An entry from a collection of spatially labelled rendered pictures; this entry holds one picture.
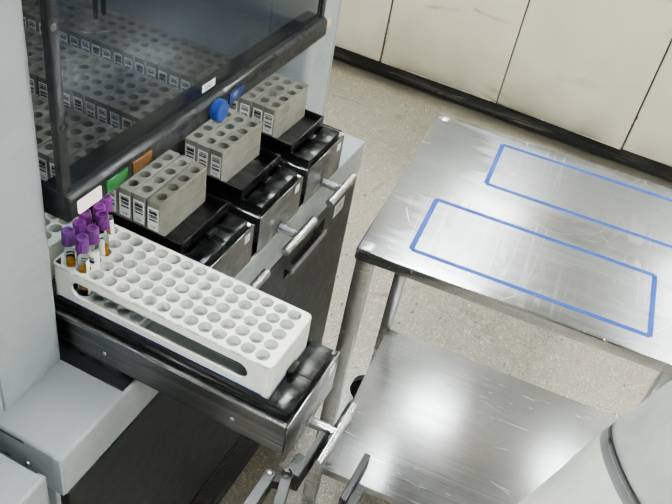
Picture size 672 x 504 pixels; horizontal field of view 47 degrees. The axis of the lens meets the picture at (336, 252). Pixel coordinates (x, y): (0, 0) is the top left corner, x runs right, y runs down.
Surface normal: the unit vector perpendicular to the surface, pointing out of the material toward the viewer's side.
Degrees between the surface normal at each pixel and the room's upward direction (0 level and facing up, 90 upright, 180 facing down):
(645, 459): 60
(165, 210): 90
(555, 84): 90
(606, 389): 0
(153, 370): 90
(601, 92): 90
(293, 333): 0
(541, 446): 0
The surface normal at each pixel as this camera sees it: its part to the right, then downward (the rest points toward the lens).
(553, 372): 0.15, -0.76
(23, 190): 0.89, 0.39
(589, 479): -0.83, -0.42
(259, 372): -0.43, 0.53
